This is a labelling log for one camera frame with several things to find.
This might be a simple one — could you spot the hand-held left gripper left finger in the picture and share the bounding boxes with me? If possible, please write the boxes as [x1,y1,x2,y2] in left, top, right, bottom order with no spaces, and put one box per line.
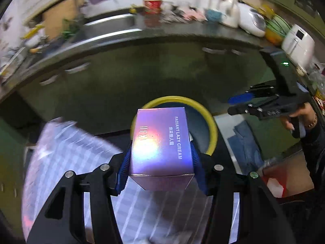
[27,144,133,244]

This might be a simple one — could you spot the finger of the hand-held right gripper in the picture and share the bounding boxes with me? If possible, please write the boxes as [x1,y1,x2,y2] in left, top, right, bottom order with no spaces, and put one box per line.
[227,103,280,120]
[229,83,278,105]

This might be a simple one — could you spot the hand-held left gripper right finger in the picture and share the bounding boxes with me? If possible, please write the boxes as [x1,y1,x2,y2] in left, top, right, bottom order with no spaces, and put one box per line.
[189,132,297,244]

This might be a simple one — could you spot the yellow-rimmed dark trash bin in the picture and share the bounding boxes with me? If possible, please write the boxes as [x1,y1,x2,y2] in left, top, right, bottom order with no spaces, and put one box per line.
[131,96,219,157]

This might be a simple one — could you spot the purple iridescent cardboard box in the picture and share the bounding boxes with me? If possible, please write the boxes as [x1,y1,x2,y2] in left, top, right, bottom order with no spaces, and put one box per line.
[128,107,196,191]

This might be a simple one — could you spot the person's right forearm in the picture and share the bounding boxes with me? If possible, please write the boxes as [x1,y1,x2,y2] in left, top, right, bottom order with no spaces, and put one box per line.
[301,122,325,191]

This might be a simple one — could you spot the person's right hand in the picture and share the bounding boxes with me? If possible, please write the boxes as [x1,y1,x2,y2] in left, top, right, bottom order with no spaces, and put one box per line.
[281,103,318,133]

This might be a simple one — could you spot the blue cloth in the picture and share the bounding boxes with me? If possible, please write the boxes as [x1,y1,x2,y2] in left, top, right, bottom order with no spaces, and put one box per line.
[227,121,264,168]

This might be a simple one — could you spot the white air fryer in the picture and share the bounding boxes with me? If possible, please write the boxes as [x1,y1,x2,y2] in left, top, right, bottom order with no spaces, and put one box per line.
[281,24,315,61]

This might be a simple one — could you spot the grey checkered tablecloth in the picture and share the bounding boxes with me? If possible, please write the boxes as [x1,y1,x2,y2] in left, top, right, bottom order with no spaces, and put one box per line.
[22,117,240,244]

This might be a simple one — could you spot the yellow bowl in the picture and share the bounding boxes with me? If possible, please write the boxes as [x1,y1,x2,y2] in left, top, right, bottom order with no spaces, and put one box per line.
[265,28,283,44]

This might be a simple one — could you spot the stack of green bowls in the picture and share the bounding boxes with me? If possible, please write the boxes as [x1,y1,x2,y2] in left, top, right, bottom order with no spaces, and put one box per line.
[265,14,291,37]

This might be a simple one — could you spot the white rice cooker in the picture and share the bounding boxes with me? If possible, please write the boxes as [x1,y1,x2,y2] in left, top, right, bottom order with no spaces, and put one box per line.
[239,4,267,37]

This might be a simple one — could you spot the red plastic bag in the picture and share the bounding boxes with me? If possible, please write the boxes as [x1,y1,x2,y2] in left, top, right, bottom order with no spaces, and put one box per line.
[261,158,314,199]

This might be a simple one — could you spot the white plastic jug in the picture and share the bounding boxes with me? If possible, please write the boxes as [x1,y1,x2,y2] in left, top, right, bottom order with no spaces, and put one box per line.
[220,0,240,28]

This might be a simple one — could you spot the green kitchen cabinets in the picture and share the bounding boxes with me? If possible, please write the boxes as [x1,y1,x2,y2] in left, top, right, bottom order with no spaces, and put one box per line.
[15,36,280,122]

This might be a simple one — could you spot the pink cloth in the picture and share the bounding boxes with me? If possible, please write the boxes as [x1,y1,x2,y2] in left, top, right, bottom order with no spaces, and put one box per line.
[183,10,206,21]

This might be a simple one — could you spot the red paper cup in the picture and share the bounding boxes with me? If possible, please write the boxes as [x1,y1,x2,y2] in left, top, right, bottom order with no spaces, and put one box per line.
[143,0,163,14]

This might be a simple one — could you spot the stainless steel sink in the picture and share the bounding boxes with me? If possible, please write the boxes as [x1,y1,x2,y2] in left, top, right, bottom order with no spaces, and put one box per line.
[82,14,143,40]

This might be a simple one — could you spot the green leafy vegetable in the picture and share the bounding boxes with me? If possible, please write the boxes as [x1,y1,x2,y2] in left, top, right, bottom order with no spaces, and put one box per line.
[62,23,82,38]

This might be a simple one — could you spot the gold bracelet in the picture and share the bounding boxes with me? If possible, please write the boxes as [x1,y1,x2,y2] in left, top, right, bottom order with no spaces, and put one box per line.
[305,112,318,129]

